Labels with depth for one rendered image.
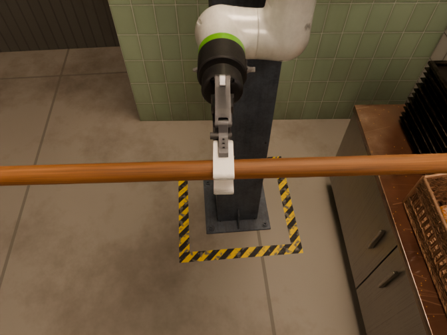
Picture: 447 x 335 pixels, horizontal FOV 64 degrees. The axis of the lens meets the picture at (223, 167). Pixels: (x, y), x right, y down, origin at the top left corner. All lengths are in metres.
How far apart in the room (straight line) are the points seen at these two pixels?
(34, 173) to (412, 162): 0.55
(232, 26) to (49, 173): 0.42
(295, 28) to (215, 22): 0.15
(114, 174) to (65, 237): 1.41
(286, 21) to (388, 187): 0.80
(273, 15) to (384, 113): 0.95
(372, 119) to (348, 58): 0.59
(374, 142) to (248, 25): 0.86
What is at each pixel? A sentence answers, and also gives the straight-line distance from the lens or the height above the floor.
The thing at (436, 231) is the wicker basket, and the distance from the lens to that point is 1.19.
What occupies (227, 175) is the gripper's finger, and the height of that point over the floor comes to 1.20.
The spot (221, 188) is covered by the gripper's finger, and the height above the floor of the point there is 1.16.
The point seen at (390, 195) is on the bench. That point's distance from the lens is 1.33.
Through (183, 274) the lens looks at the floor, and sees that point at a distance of 1.71.
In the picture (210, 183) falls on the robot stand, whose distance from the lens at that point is 1.92.
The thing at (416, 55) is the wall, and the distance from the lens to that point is 2.18.
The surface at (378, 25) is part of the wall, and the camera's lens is 1.98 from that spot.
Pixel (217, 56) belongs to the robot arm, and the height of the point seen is 1.22.
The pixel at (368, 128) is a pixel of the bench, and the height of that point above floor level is 0.58.
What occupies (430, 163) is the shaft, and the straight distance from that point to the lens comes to 0.59.
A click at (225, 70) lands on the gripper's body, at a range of 0.63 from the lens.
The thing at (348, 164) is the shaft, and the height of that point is 1.19.
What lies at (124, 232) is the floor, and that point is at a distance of 1.85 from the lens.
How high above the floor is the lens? 1.60
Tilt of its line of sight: 53 degrees down
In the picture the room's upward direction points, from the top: straight up
